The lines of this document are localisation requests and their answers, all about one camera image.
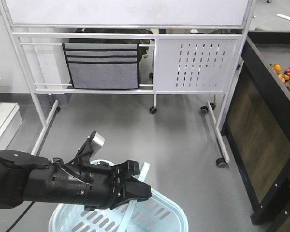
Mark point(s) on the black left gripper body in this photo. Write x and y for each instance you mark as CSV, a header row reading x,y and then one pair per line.
x,y
96,186

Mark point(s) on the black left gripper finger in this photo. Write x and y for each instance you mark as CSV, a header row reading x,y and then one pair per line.
x,y
132,167
133,189

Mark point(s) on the light blue plastic basket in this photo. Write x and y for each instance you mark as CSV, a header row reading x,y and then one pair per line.
x,y
158,214

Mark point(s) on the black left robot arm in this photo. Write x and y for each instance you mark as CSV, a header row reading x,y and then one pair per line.
x,y
25,177

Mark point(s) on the grey fabric pocket organizer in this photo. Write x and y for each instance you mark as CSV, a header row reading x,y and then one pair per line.
x,y
102,66

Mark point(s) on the white rolling whiteboard stand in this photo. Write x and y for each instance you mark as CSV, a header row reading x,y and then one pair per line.
x,y
185,46

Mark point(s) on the dark wooden produce stand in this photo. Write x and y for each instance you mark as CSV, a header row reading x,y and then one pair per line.
x,y
257,127

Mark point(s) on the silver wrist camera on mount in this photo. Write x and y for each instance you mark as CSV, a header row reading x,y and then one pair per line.
x,y
89,148

